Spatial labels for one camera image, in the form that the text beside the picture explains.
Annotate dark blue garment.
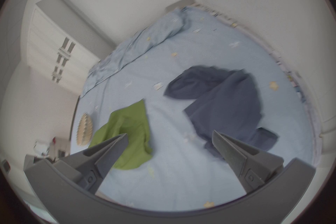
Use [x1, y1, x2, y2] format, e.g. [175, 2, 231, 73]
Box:
[164, 65, 279, 159]

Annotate bed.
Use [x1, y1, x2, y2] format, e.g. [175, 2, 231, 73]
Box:
[69, 0, 326, 212]

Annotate green shorts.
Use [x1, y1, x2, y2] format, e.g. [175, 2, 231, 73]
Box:
[89, 99, 153, 170]

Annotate white wardrobe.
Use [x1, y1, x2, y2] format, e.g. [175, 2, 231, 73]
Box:
[26, 0, 116, 85]

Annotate pale blue quilt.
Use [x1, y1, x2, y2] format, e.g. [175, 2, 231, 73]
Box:
[88, 9, 188, 87]

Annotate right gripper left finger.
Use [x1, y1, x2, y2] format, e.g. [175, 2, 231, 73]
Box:
[56, 133, 129, 193]

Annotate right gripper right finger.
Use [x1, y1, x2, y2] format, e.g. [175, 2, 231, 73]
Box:
[212, 130, 285, 191]

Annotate round woven basket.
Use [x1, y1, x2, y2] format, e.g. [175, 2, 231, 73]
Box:
[77, 113, 94, 145]

